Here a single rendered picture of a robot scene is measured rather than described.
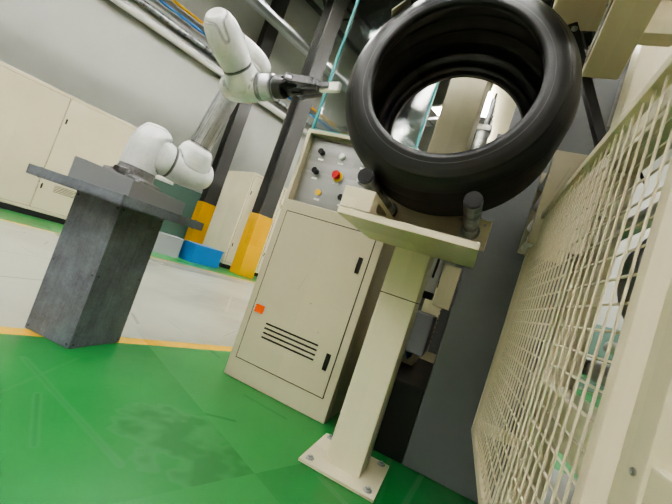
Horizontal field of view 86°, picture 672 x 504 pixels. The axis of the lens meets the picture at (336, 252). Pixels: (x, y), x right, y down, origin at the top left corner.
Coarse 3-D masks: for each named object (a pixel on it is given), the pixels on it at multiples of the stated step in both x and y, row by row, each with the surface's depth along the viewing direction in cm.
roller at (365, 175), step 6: (366, 168) 95; (360, 174) 95; (366, 174) 95; (372, 174) 95; (360, 180) 95; (366, 180) 95; (372, 180) 95; (366, 186) 97; (372, 186) 98; (378, 186) 101; (378, 192) 103; (384, 192) 108; (384, 198) 110; (390, 204) 118; (390, 210) 121
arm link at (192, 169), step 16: (256, 48) 167; (256, 64) 168; (208, 112) 170; (224, 112) 171; (208, 128) 170; (192, 144) 169; (208, 144) 173; (176, 160) 165; (192, 160) 169; (208, 160) 174; (176, 176) 168; (192, 176) 171; (208, 176) 177
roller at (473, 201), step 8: (472, 192) 85; (464, 200) 86; (472, 200) 85; (480, 200) 84; (464, 208) 89; (472, 208) 85; (480, 208) 86; (464, 216) 96; (472, 216) 91; (464, 224) 103; (472, 224) 99; (464, 232) 113; (472, 232) 109
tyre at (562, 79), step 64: (448, 0) 93; (512, 0) 88; (384, 64) 114; (448, 64) 120; (512, 64) 112; (576, 64) 83; (384, 128) 124; (512, 128) 82; (448, 192) 89; (512, 192) 96
